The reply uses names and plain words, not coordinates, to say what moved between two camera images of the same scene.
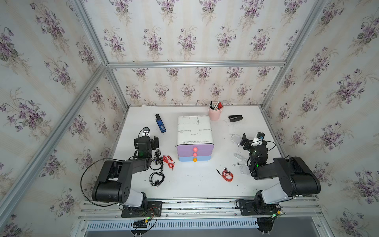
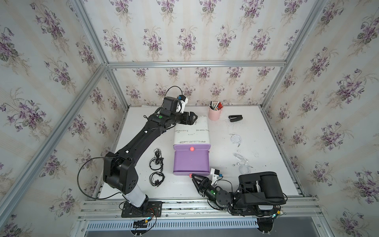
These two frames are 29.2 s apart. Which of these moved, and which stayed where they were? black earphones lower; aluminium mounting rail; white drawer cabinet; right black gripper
Moved: right black gripper
Stayed: white drawer cabinet; black earphones lower; aluminium mounting rail
